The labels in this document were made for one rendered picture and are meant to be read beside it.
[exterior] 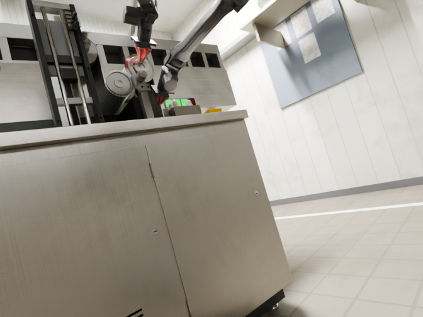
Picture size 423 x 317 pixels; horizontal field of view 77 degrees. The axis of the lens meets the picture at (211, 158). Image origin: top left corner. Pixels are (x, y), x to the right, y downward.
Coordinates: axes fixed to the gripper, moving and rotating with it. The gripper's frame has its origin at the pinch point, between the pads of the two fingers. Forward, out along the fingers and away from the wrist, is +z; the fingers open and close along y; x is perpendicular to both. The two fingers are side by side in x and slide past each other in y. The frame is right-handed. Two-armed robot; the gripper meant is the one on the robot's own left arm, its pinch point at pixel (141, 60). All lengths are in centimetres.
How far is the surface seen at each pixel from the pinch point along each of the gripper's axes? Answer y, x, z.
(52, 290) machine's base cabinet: -49, -79, 35
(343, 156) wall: 261, -13, 84
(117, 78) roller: -11.6, -4.1, 8.2
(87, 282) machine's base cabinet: -41, -80, 36
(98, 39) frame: -6.3, 49.0, 7.8
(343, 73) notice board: 256, 39, 3
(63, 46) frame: -33.4, -5.2, -3.7
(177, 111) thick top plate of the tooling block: 13.9, -20.0, 16.6
